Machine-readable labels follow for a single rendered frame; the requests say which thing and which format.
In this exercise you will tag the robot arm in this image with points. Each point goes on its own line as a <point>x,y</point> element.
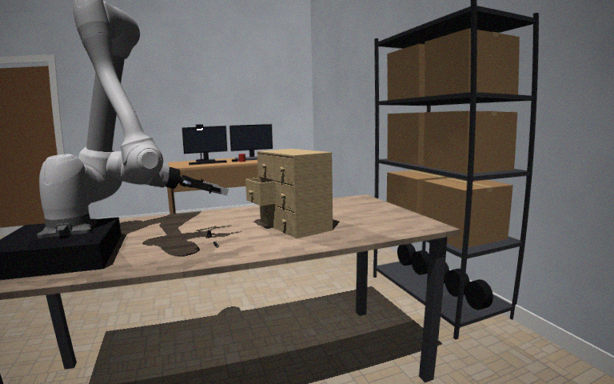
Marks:
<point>68,184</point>

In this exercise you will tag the small wooden chest of drawers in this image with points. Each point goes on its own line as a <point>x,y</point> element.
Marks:
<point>313,190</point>

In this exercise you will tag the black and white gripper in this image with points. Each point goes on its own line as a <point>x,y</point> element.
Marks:
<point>175,178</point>

